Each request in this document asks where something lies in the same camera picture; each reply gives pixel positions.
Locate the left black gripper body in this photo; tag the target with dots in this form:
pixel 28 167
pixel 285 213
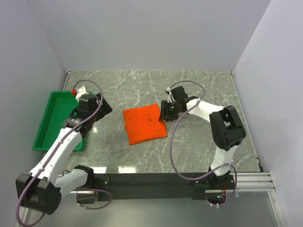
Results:
pixel 104 109

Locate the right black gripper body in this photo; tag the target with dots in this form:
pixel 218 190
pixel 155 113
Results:
pixel 171 109

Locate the orange t-shirt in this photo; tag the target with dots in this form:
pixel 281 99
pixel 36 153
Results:
pixel 142 124

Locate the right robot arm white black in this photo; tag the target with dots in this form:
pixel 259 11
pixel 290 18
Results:
pixel 226 127

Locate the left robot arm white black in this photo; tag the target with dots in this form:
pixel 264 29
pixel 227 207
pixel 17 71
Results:
pixel 41 189

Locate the green plastic tray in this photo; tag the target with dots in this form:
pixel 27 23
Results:
pixel 60 105

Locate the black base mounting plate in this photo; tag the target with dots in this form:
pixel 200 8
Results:
pixel 158 185

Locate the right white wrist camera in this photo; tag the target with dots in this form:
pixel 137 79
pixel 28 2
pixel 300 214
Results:
pixel 170 98

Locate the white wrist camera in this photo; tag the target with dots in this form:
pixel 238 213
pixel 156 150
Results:
pixel 79 92
pixel 170 98

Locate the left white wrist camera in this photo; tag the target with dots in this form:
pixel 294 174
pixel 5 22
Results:
pixel 79 92

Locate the aluminium frame rail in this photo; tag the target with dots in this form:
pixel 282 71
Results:
pixel 244 182

